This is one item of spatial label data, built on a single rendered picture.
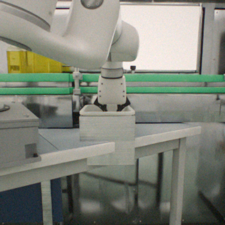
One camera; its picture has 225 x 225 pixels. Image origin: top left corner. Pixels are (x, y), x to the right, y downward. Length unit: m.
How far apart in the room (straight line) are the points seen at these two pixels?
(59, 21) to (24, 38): 0.85
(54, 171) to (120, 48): 0.38
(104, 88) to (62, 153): 0.28
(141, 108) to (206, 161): 0.57
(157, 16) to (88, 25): 0.83
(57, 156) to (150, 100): 0.50
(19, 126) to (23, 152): 0.06
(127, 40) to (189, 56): 0.69
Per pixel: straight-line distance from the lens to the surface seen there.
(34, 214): 1.04
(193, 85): 1.00
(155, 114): 0.93
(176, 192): 1.02
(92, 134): 0.64
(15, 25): 0.30
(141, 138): 0.71
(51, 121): 0.84
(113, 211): 1.33
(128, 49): 0.53
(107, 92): 0.73
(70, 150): 0.59
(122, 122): 0.64
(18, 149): 0.50
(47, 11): 0.32
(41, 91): 0.86
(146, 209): 1.35
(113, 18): 0.37
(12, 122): 0.48
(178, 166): 0.97
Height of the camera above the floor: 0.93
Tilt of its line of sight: 9 degrees down
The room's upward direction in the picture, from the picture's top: straight up
